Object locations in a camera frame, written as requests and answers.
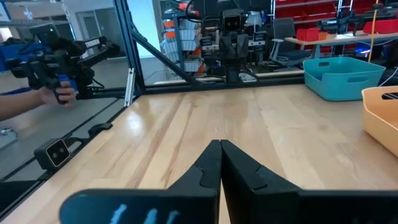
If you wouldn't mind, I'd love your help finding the black aluminium table frame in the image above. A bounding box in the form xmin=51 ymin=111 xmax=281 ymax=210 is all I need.
xmin=0 ymin=0 xmax=305 ymax=218

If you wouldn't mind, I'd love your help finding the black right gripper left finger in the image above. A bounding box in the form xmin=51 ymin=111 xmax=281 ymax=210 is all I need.
xmin=58 ymin=139 xmax=223 ymax=224

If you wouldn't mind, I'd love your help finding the light teal plastic bin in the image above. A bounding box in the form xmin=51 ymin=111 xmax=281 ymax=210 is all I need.
xmin=302 ymin=56 xmax=386 ymax=102

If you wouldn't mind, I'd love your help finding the person's forearm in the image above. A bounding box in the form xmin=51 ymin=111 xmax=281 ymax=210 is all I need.
xmin=0 ymin=90 xmax=44 ymax=122

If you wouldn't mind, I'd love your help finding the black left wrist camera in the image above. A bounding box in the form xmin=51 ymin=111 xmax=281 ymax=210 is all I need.
xmin=222 ymin=8 xmax=244 ymax=32

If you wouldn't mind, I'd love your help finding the yellow cable with plug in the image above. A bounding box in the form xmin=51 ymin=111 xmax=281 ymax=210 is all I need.
xmin=368 ymin=0 xmax=379 ymax=63

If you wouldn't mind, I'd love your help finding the gray office chair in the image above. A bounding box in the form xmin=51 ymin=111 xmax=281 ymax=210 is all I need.
xmin=269 ymin=17 xmax=312 ymax=68

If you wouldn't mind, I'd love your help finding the white work table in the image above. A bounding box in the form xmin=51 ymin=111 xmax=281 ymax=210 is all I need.
xmin=284 ymin=29 xmax=398 ymax=60

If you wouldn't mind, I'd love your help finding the silver corner bracket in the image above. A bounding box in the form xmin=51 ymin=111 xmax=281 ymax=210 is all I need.
xmin=123 ymin=67 xmax=136 ymax=108

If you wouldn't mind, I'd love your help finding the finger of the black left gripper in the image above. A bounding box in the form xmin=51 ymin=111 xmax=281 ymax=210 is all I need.
xmin=223 ymin=33 xmax=234 ymax=60
xmin=233 ymin=33 xmax=250 ymax=60

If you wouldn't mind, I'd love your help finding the black frame bracket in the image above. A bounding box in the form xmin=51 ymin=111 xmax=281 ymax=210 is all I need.
xmin=87 ymin=122 xmax=113 ymax=137

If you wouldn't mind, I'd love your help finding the shelf with white bins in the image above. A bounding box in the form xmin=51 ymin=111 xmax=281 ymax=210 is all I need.
xmin=161 ymin=17 xmax=206 ymax=74

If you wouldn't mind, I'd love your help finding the person's hand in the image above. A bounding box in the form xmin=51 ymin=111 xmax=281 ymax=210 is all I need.
xmin=39 ymin=81 xmax=76 ymax=109

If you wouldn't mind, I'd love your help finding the yellow-orange plastic bin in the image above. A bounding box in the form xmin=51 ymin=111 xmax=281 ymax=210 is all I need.
xmin=361 ymin=86 xmax=398 ymax=158

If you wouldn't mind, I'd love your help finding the red storage bin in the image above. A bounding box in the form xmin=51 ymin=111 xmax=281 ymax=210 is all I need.
xmin=363 ymin=19 xmax=398 ymax=35
xmin=295 ymin=27 xmax=320 ymax=42

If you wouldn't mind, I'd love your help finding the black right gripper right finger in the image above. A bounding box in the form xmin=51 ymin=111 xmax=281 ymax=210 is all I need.
xmin=220 ymin=139 xmax=398 ymax=224

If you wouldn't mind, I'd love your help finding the black table-level camera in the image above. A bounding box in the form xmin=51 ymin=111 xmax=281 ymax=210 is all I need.
xmin=33 ymin=138 xmax=72 ymax=171

